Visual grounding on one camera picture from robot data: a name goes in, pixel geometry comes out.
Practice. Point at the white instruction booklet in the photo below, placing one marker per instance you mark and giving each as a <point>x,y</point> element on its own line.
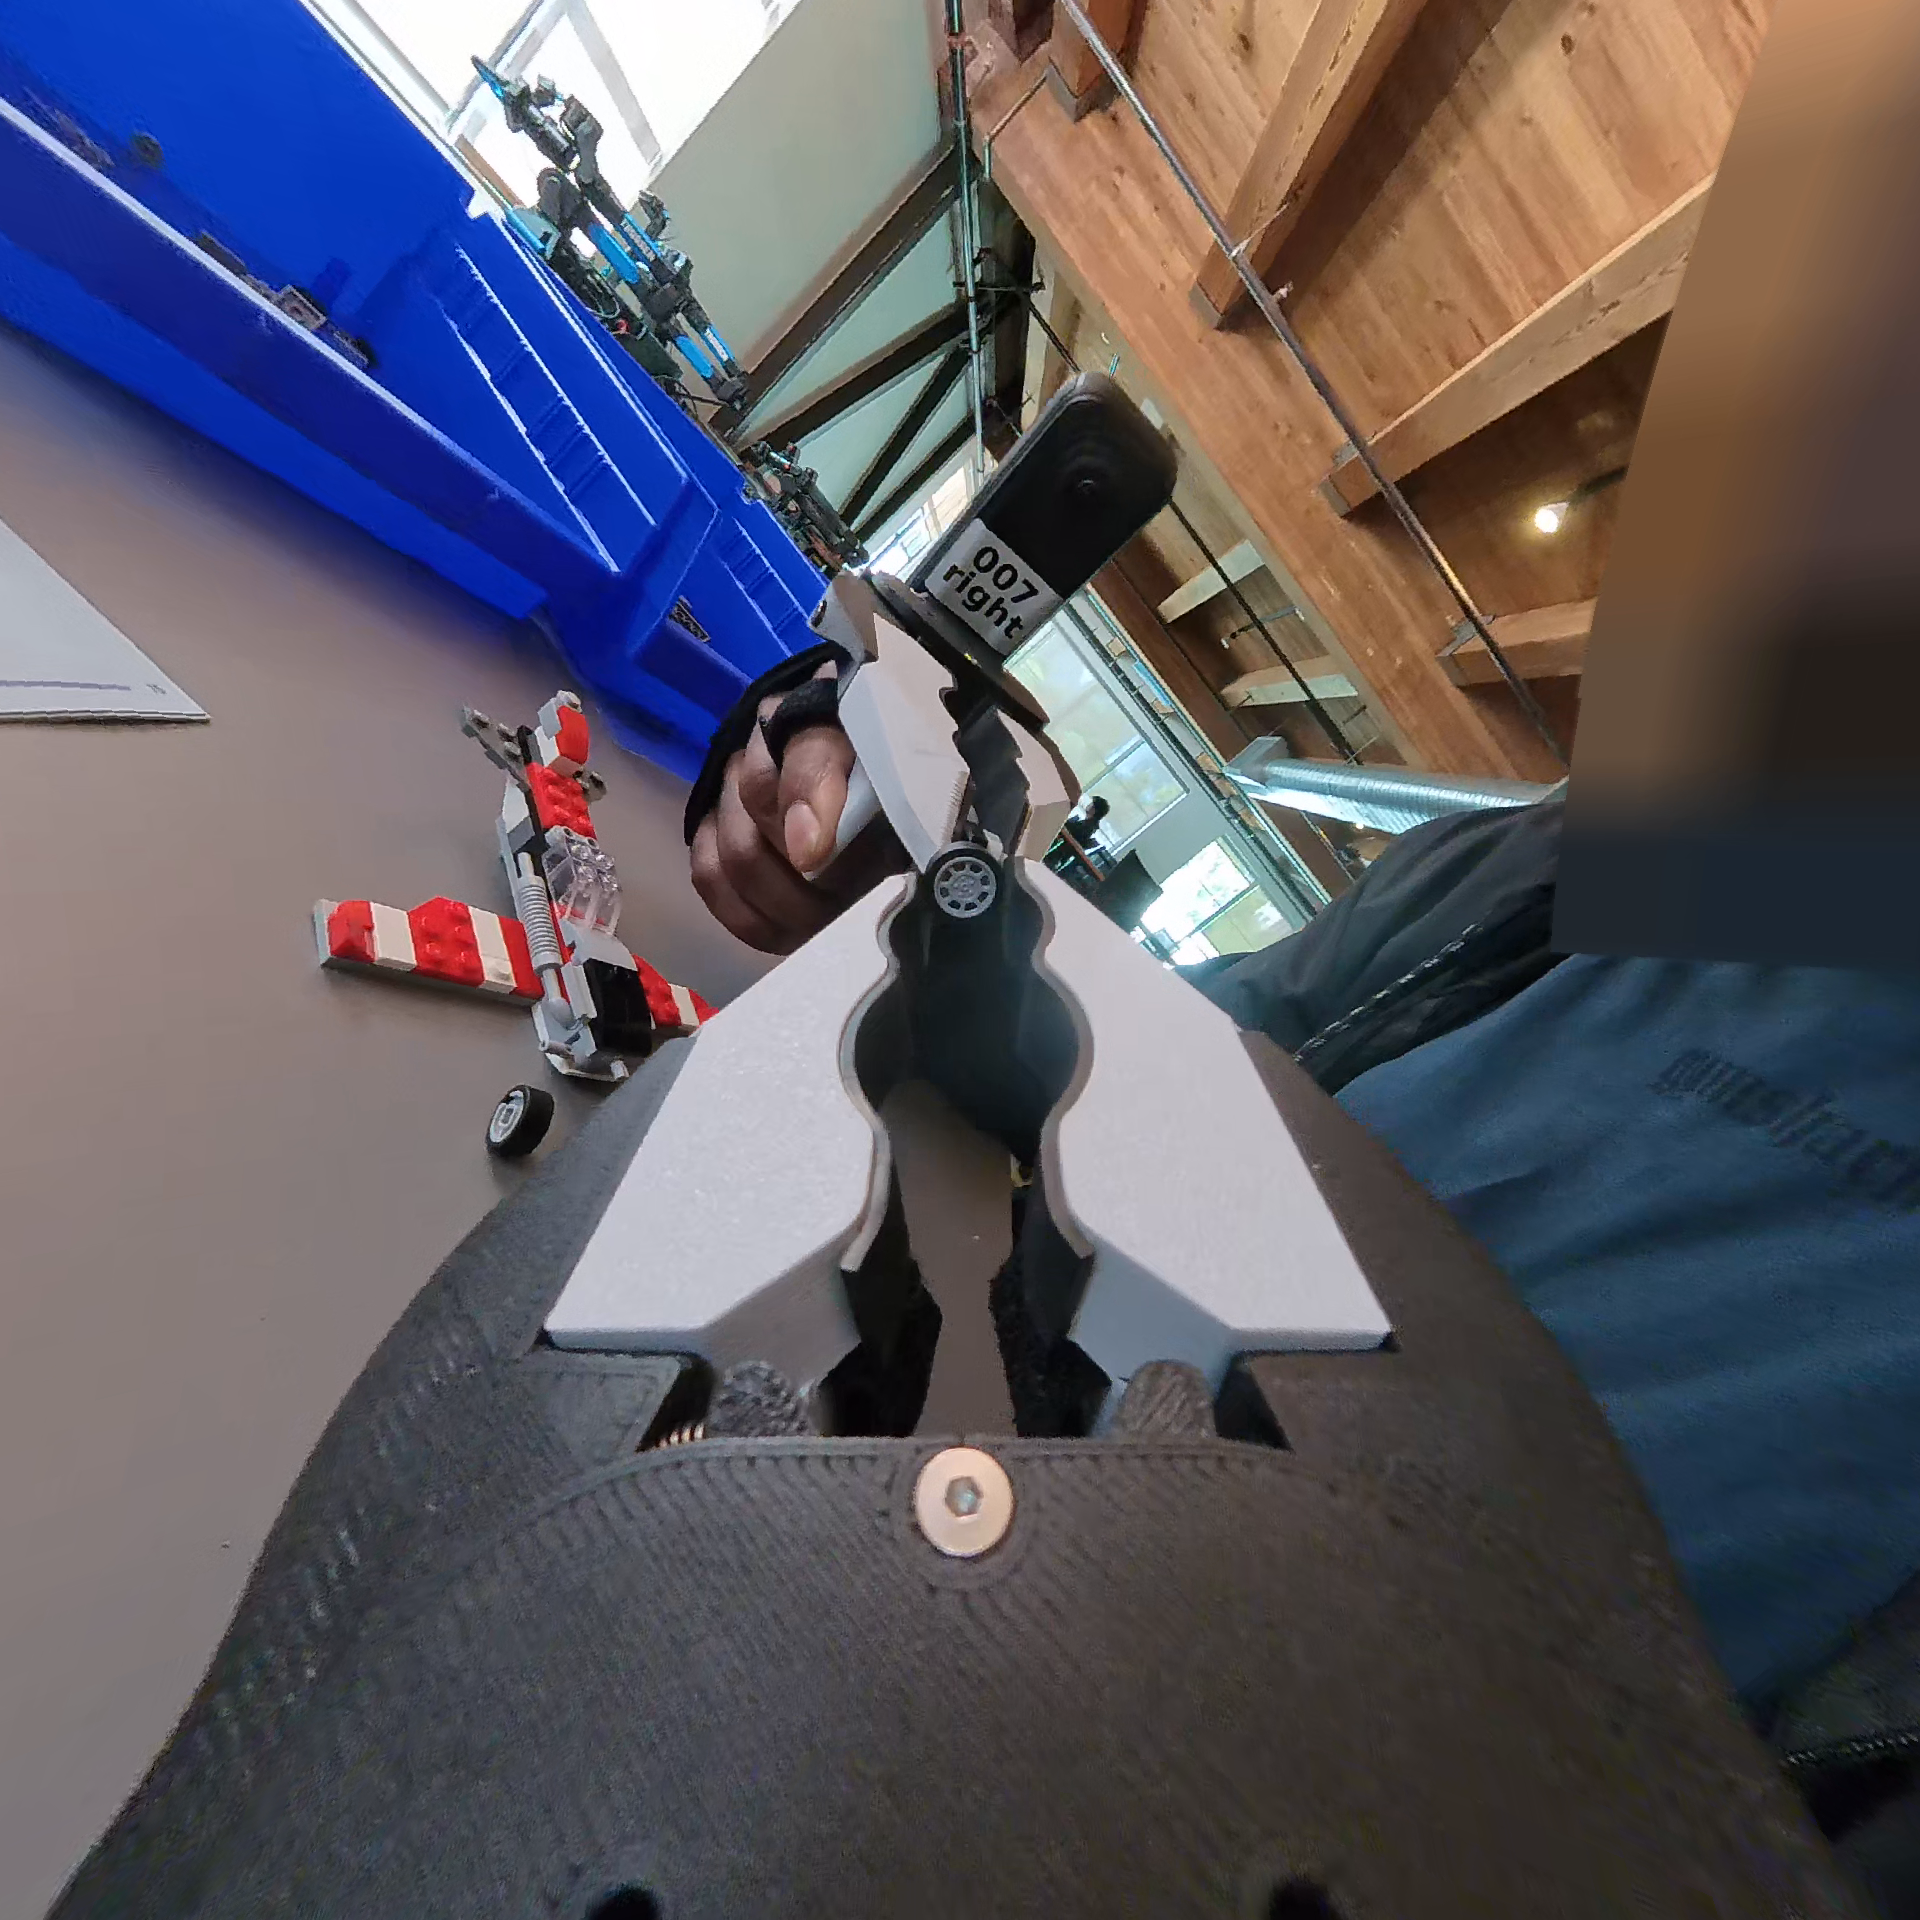
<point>76,646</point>

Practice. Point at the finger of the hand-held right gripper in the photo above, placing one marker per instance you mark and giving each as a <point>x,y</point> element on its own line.
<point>908,736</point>

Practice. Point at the grey desk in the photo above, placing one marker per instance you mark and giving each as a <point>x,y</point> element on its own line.
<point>210,1261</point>

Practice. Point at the person's right hand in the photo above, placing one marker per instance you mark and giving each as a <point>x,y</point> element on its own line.
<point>787,856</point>

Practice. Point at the silver ventilation duct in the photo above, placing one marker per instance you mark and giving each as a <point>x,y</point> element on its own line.
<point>1382,797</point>

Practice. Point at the blue plastic bin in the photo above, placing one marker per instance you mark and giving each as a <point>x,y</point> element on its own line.
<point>721,616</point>
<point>271,333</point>

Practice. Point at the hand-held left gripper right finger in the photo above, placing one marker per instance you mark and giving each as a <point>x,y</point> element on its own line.
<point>1200,1202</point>

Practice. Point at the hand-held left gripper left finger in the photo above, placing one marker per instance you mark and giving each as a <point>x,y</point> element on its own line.
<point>721,1202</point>

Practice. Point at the small black toy wheel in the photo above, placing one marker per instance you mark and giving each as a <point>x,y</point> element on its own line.
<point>520,1124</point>

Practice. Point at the black wheel with grey axle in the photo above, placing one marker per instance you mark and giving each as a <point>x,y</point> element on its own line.
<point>963,884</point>

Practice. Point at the person's legs in jeans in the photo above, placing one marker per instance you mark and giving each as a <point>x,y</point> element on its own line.
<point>1650,1293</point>

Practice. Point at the red white toy brick airplane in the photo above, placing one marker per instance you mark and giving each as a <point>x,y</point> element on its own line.
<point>556,901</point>

